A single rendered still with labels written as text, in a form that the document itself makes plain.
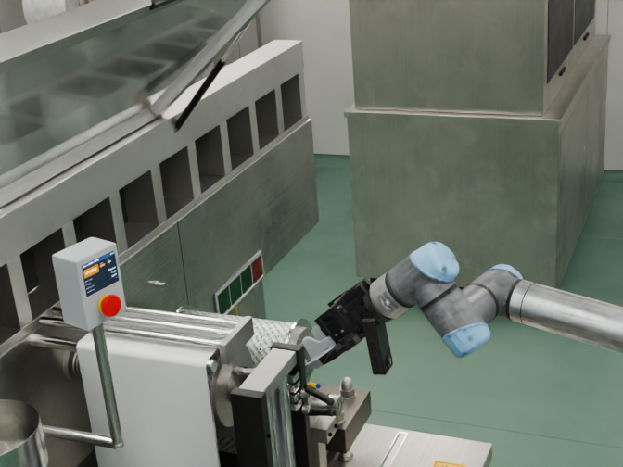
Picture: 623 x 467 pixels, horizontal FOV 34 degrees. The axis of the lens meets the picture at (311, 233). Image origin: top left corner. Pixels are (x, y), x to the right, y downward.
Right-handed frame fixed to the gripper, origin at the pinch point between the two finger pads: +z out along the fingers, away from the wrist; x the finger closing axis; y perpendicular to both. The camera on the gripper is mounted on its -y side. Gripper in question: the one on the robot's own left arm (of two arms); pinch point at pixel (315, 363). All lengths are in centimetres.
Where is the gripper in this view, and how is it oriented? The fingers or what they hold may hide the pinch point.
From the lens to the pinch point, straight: 194.1
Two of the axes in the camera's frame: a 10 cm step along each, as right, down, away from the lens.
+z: -6.6, 5.3, 5.3
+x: -3.7, 3.8, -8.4
